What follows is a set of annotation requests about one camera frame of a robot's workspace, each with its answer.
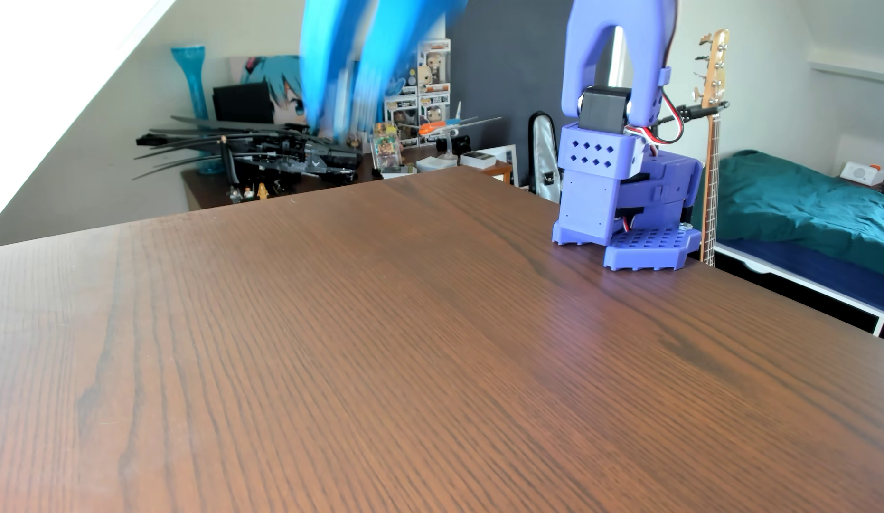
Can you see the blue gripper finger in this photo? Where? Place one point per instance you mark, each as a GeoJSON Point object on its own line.
{"type": "Point", "coordinates": [396, 50]}
{"type": "Point", "coordinates": [331, 64]}

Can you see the purple robot arm with base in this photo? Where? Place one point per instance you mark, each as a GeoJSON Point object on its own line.
{"type": "Point", "coordinates": [606, 185]}

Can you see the vinyl figure box blond hair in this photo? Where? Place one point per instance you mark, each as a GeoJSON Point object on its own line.
{"type": "Point", "coordinates": [434, 65]}

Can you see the anime girl teal hair picture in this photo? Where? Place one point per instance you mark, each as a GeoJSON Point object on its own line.
{"type": "Point", "coordinates": [267, 85]}

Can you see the vinyl figure box brown hair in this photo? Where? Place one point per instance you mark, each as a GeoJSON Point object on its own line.
{"type": "Point", "coordinates": [434, 108]}

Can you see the orange white plane model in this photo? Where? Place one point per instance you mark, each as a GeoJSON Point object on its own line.
{"type": "Point", "coordinates": [436, 128]}

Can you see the black rectangular box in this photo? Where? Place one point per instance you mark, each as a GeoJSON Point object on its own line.
{"type": "Point", "coordinates": [242, 103]}

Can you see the small figure in clear case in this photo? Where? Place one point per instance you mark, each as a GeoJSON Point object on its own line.
{"type": "Point", "coordinates": [386, 148]}

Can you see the black winged aircraft model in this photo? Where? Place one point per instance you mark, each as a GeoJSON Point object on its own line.
{"type": "Point", "coordinates": [285, 153]}

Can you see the small white flat box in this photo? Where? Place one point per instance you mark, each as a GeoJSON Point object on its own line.
{"type": "Point", "coordinates": [435, 164]}

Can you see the blue glass vase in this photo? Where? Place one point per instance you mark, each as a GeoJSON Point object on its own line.
{"type": "Point", "coordinates": [193, 78]}

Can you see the yellow tiny minifigure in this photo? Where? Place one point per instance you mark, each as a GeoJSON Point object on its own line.
{"type": "Point", "coordinates": [262, 192]}

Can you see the dark brown side desk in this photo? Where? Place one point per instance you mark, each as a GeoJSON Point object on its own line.
{"type": "Point", "coordinates": [207, 189]}

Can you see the black white guitar bag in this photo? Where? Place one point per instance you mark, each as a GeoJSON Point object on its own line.
{"type": "Point", "coordinates": [544, 153]}

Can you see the bass guitar wooden neck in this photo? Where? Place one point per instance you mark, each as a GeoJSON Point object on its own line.
{"type": "Point", "coordinates": [714, 64]}

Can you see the bed with teal blanket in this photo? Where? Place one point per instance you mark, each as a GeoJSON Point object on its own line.
{"type": "Point", "coordinates": [798, 206]}

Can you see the white small radio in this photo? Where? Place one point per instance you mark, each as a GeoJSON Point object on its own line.
{"type": "Point", "coordinates": [861, 173]}

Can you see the dark blue mattress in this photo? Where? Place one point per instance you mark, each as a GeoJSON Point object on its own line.
{"type": "Point", "coordinates": [826, 274]}

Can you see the white picture frame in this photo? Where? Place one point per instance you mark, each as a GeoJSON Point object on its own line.
{"type": "Point", "coordinates": [505, 158]}

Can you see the black guitar wall holder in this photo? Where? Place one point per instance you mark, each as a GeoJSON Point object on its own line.
{"type": "Point", "coordinates": [695, 111]}

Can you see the white wall shelf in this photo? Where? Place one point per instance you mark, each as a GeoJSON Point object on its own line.
{"type": "Point", "coordinates": [855, 68]}

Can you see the white bed frame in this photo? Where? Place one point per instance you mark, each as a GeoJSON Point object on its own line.
{"type": "Point", "coordinates": [798, 279]}

